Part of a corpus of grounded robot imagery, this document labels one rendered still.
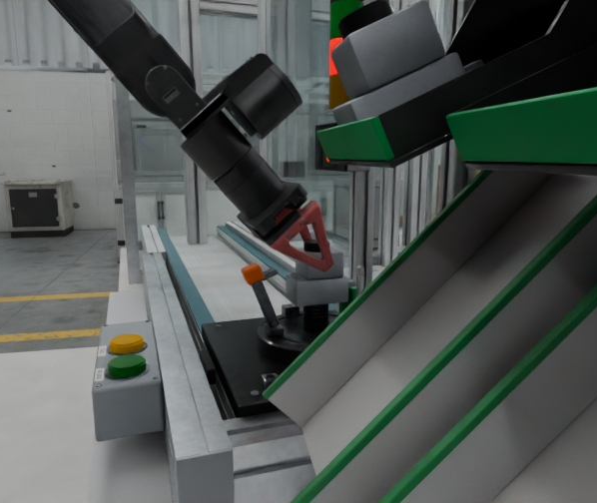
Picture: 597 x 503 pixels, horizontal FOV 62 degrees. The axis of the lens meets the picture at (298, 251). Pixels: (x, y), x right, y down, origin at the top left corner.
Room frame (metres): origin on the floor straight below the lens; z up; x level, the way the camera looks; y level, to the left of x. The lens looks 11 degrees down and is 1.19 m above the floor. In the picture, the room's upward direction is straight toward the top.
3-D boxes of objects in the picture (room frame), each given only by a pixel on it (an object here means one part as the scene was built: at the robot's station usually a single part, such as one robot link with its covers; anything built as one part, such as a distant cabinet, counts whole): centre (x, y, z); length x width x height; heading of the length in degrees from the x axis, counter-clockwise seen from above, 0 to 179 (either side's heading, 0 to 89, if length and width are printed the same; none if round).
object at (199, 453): (0.78, 0.21, 0.91); 0.89 x 0.06 x 0.11; 19
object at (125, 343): (0.58, 0.21, 0.96); 0.04 x 0.04 x 0.02
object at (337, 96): (0.79, -0.07, 1.28); 0.05 x 0.05 x 0.05
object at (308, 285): (0.57, -0.03, 1.06); 0.08 x 0.04 x 0.07; 108
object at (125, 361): (0.51, 0.19, 0.96); 0.04 x 0.04 x 0.02
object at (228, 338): (0.57, -0.02, 0.96); 0.24 x 0.24 x 0.02; 19
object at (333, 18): (0.79, -0.07, 1.38); 0.05 x 0.05 x 0.05
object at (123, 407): (0.58, 0.21, 0.93); 0.21 x 0.07 x 0.06; 19
